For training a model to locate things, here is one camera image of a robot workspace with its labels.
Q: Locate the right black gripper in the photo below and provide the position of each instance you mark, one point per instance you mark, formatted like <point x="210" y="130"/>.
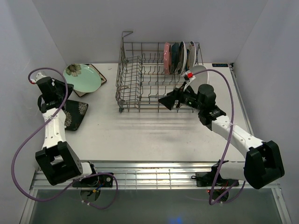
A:
<point x="168" y="101"/>

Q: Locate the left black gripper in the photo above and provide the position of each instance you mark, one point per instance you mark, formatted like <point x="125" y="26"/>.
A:
<point x="70" y="87"/>

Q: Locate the mint green flower plate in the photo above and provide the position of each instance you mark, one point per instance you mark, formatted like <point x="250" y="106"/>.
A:
<point x="83" y="77"/>

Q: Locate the dark square floral plate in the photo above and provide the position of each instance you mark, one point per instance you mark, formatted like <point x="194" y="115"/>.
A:
<point x="75" y="112"/>

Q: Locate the white oval plate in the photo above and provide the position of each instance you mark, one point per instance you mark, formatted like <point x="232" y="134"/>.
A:
<point x="202" y="77"/>

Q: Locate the pink polka dot plate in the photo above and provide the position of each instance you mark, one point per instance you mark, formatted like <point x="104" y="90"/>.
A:
<point x="167" y="58"/>

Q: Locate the dark teal square plate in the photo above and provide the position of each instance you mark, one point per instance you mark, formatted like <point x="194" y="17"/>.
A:
<point x="174" y="57"/>

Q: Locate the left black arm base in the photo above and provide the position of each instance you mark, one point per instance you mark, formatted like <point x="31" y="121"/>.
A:
<point x="105" y="181"/>

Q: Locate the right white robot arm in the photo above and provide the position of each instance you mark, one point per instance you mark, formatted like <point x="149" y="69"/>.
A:
<point x="263" y="163"/>

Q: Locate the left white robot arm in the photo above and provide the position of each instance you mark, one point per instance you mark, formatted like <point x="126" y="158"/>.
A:
<point x="57" y="159"/>

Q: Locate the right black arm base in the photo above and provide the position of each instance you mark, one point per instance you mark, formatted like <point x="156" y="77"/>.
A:
<point x="205" y="179"/>

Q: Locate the cream square floral plate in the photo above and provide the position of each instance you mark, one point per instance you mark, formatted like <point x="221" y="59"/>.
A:
<point x="103" y="81"/>

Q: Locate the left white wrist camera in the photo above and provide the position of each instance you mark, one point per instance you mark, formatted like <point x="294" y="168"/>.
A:
<point x="40" y="74"/>

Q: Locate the grey wire dish rack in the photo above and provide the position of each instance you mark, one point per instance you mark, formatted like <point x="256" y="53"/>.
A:
<point x="140" y="80"/>

